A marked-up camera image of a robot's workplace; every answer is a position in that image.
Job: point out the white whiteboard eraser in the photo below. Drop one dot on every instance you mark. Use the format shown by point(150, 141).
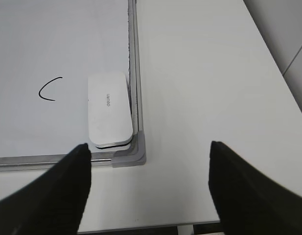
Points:
point(109, 111)

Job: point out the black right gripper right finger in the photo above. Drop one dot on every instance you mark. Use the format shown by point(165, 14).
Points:
point(248, 202)

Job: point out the white magnetic whiteboard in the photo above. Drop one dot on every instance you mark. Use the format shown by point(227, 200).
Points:
point(48, 51)

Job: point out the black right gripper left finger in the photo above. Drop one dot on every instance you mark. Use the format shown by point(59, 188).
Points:
point(54, 203)

